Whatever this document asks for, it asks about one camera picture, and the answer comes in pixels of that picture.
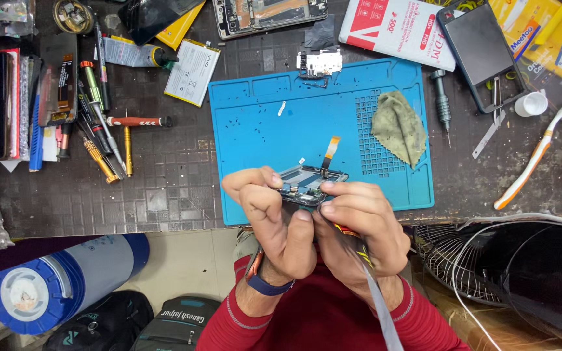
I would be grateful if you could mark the golden orange screwdriver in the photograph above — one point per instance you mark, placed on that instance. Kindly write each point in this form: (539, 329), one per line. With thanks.
(98, 160)

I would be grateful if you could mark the black film piece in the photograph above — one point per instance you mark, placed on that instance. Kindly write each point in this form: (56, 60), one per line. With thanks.
(320, 33)

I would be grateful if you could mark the black pen tool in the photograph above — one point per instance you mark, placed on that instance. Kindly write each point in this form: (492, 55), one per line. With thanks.
(101, 63)

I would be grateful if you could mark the grey glue tube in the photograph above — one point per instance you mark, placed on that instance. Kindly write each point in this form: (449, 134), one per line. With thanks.
(127, 51)

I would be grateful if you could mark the black fan housing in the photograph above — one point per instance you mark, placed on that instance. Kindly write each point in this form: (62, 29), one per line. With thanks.
(544, 278)

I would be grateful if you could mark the metal pry tool red label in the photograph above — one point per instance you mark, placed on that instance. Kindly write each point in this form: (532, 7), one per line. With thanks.
(376, 292)

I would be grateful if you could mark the small black bracket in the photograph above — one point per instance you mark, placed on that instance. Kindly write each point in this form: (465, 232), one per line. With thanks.
(316, 83)

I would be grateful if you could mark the grey precision screwdriver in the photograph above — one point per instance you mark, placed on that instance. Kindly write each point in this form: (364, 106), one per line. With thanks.
(442, 102)

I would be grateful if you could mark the yellow plastic stick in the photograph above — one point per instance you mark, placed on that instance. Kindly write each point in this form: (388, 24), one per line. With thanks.
(554, 22)

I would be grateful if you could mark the yellow slim screwdriver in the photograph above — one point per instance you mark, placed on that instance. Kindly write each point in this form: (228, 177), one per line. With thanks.
(128, 151)

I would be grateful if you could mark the red sweater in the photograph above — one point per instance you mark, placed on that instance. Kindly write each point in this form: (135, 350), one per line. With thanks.
(325, 321)

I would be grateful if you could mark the phone display with flex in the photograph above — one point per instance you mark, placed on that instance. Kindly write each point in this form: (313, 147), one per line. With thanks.
(59, 78)

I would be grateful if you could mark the small white cap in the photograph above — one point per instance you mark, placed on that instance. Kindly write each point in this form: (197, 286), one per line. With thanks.
(531, 104)

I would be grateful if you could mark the black plastic bag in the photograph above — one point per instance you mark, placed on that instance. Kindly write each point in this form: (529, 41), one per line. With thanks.
(149, 19)

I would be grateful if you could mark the yellow flat packet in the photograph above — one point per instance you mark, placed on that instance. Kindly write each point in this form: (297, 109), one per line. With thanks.
(178, 31)

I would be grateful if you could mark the blue plastic tool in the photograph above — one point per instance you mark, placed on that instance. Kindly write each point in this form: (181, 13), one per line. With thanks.
(35, 136)

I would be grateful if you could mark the grey backpack white print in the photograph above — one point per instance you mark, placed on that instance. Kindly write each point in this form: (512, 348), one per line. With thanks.
(178, 324)

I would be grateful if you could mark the white and red packet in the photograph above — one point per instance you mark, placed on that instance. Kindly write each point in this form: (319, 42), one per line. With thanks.
(398, 31)

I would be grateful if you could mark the white phone battery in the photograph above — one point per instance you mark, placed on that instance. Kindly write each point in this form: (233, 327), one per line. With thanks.
(192, 73)

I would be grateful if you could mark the blue silicone repair mat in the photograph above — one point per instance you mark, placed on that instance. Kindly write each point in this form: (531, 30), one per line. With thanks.
(261, 126)

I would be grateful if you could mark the person's right hand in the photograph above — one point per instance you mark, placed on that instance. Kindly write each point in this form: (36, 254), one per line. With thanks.
(369, 239)

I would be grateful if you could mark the metal tweezers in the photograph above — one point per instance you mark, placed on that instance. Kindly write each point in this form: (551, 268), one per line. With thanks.
(496, 97)

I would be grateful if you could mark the white and orange toothbrush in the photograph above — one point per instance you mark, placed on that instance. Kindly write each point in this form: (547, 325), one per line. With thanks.
(532, 158)

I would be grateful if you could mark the small white strip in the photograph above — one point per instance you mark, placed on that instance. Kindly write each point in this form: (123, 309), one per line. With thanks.
(281, 108)

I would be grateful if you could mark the blue and grey water jug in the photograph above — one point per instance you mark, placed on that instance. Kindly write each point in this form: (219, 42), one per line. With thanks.
(66, 282)

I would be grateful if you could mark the black backpack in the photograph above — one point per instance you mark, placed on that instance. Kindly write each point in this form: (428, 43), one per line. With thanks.
(100, 324)

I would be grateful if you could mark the green cleaning cloth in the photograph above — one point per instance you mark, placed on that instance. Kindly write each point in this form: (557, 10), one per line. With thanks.
(398, 126)

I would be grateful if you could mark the round golden tin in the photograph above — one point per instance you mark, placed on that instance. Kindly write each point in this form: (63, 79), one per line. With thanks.
(72, 15)

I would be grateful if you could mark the green screwdriver orange cap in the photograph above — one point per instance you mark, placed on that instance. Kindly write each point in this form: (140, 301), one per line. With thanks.
(99, 105)

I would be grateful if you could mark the metal fan guard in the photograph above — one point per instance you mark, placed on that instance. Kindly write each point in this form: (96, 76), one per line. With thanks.
(442, 263)

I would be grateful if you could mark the disassembled phone body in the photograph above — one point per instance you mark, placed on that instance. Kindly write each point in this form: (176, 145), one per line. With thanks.
(266, 14)

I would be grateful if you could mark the person's left hand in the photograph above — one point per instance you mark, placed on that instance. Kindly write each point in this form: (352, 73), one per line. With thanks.
(273, 243)

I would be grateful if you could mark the flat metal spudger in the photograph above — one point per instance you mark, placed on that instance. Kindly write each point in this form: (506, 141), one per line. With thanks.
(488, 135)

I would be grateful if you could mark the phone frame with flex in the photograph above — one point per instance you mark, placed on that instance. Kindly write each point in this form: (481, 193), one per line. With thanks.
(305, 183)

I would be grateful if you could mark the small white circuit board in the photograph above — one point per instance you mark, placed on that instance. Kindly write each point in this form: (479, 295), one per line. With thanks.
(321, 62)

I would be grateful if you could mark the black smartphone in dark case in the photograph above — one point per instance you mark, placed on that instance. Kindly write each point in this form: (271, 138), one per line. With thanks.
(481, 53)

